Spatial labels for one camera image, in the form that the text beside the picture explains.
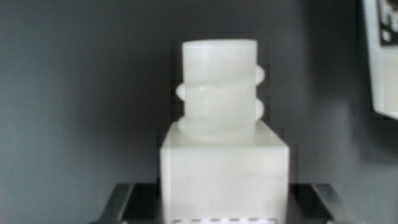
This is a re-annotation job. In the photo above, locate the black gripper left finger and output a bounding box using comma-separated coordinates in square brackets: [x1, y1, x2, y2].
[91, 183, 159, 224]

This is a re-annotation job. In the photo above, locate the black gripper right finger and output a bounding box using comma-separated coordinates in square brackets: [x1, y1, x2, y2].
[288, 183, 360, 224]

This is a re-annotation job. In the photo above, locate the white leg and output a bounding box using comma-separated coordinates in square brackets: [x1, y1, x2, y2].
[363, 0, 398, 120]
[161, 39, 290, 224]

